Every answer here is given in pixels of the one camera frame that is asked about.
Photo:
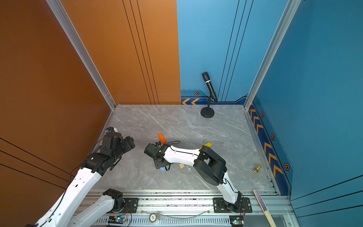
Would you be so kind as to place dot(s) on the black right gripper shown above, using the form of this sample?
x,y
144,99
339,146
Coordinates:
x,y
156,165

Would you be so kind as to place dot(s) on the orange building block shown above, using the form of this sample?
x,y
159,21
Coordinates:
x,y
162,138

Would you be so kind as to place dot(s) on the yellow building block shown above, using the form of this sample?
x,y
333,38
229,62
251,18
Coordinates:
x,y
207,145

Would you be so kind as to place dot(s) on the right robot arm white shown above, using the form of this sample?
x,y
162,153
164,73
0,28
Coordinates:
x,y
209,165

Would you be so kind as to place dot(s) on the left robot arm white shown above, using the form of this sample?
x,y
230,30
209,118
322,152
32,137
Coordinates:
x,y
61,214

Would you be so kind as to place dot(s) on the black microphone stand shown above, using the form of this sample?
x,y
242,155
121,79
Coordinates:
x,y
207,112

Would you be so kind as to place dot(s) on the round silver disc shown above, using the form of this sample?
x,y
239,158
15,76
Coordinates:
x,y
153,217

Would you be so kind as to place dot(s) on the left green circuit board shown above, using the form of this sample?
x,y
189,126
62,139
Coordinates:
x,y
116,220

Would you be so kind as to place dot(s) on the green circuit board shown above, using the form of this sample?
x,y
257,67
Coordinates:
x,y
116,220
236,221

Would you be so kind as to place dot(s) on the black microphone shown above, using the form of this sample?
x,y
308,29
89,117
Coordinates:
x,y
212,93

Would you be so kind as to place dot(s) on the brass bell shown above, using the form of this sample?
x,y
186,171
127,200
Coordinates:
x,y
257,169

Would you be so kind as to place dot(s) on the right green circuit board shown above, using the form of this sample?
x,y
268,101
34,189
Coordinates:
x,y
236,221

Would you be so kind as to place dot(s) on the folded hand fan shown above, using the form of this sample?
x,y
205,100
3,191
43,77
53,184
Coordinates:
x,y
264,208

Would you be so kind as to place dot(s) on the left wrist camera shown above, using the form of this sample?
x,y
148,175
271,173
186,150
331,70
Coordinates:
x,y
111,131

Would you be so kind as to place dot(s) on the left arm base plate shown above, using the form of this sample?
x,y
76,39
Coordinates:
x,y
126,205

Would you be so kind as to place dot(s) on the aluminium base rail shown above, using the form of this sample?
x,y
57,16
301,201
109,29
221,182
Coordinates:
x,y
181,208

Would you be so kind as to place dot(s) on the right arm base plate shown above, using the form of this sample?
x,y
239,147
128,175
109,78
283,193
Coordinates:
x,y
242,205

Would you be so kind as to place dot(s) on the aluminium corner post left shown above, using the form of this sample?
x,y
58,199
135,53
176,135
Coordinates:
x,y
64,20

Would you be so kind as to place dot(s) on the aluminium corner post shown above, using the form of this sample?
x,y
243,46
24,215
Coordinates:
x,y
283,25
64,20

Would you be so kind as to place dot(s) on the aluminium corner post right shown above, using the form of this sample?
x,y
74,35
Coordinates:
x,y
283,25

